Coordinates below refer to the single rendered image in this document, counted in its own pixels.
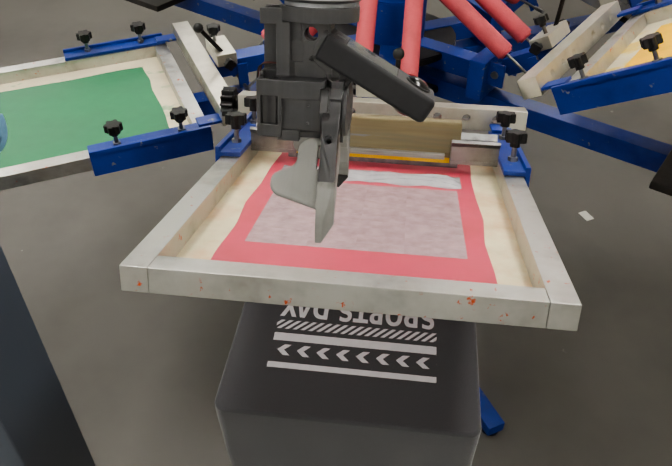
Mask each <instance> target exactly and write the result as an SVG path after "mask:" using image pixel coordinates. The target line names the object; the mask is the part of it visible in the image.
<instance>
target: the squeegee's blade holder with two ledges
mask: <svg viewBox="0 0 672 466"><path fill-rule="evenodd" d="M350 153H355V154H369V155H384V156H399V157H413V158H428V159H443V160H444V157H445V153H436V152H421V151H406V150H391V149H376V148H362V147H350Z"/></svg>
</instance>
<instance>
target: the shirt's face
mask: <svg viewBox="0 0 672 466"><path fill-rule="evenodd" d="M281 306H282V305H277V304H266V303H255V302H247V305H246V308H245V312H244V315H243V318H242V322H241V325H240V328H239V332H238V335H237V338H236V342H235V345H234V348H233V352H232V355H231V358H230V362H229V365H228V368H227V372H226V375H225V378H224V382H223V385H222V388H221V392H220V395H219V398H218V401H219V403H220V404H221V405H222V406H228V407H238V408H247V409H257V410H266V411H276V412H285V413H295V414H305V415H314V416H324V417H333V418H343V419H352V420H362V421H371V422H381V423H390V424H400V425H410V426H419V427H429V428H438V429H448V430H457V431H467V432H472V431H475V430H476V429H477V427H478V420H477V399H476V379H475V359H474V338H473V322H467V321H456V320H444V319H437V346H436V385H430V384H420V383H410V382H399V381H389V380H379V379H369V378H359V377H349V376H339V375H329V374H319V373H308V372H298V371H288V370H278V369H268V368H266V367H267V362H268V358H269V354H270V350H271V346H272V342H273V338H274V334H275V330H276V326H277V322H278V318H279V314H280V310H281Z"/></svg>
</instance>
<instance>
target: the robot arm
mask: <svg viewBox="0 0 672 466"><path fill-rule="evenodd" d="M360 1H361V0H285V2H284V4H267V5H266V6H265V7H260V23H261V24H264V62H263V63H262V64H260V65H259V66H258V69H257V79H256V100H257V135H258V136H267V137H277V140H285V141H294V142H293V146H294V148H295V149H296V150H297V151H298V155H297V160H296V162H295V163H294V164H293V165H292V166H290V167H287V168H284V169H282V170H279V171H277V172H275V173H274V174H273V175H272V177H271V181H270V187H271V190H272V192H273V193H274V194H275V195H277V196H279V197H282V198H285V199H288V200H291V201H293V202H296V203H299V204H302V205H304V206H307V207H310V208H313V209H315V210H316V211H315V243H321V242H322V241H323V239H324V238H325V236H326V235H327V233H328V232H329V230H330V229H331V228H332V226H333V225H334V216H335V204H336V194H337V187H340V185H341V184H342V183H343V182H344V181H345V180H346V179H347V178H348V174H349V153H350V125H351V119H352V108H353V82H354V83H355V84H357V85H359V86H360V87H362V88H363V89H365V90H367V91H368V92H370V93H371V94H373V95H375V96H376V97H378V98H379V99H381V100H383V101H384V102H386V103H387V104H389V105H391V106H392V107H393V108H394V109H395V110H396V111H397V112H398V113H399V114H401V115H403V116H407V117H410V118H411V119H413V120H415V121H416V122H423V121H424V120H425V119H426V118H427V116H428V115H429V113H430V112H431V110H432V109H433V108H434V105H435V100H434V92H433V90H432V89H430V88H429V87H428V85H427V84H426V82H425V81H424V80H422V79H421V78H419V77H416V76H410V75H408V74H407V73H405V72H404V71H402V70H400V69H399V68H397V67H396V66H394V65H392V64H391V63H389V62H388V61H386V60H385V59H383V58H381V57H380V56H378V55H377V54H375V53H374V52H372V51H370V50H369V49H367V48H366V47H364V46H362V45H361V44H359V43H358V42H356V41H355V40H353V39H351V38H350V37H348V36H347V35H345V34H343V33H342V32H340V31H339V30H337V29H335V24H350V23H356V22H359V19H360V6H359V5H357V4H356V3H357V2H360ZM309 27H314V28H315V29H316V30H317V31H318V37H313V36H312V35H311V34H310V33H309ZM262 65H264V68H263V69H262ZM259 70H260V76H259ZM266 78H268V79H266ZM318 158H320V159H319V168H318V169H317V161H318Z"/></svg>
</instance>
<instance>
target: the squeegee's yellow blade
mask: <svg viewBox="0 0 672 466"><path fill-rule="evenodd" d="M349 156H352V157H366V158H381V159H396V160H410V161H425V162H439V163H449V158H444V160H443V159H428V158H413V157H399V156H384V155H369V154H355V153H349Z"/></svg>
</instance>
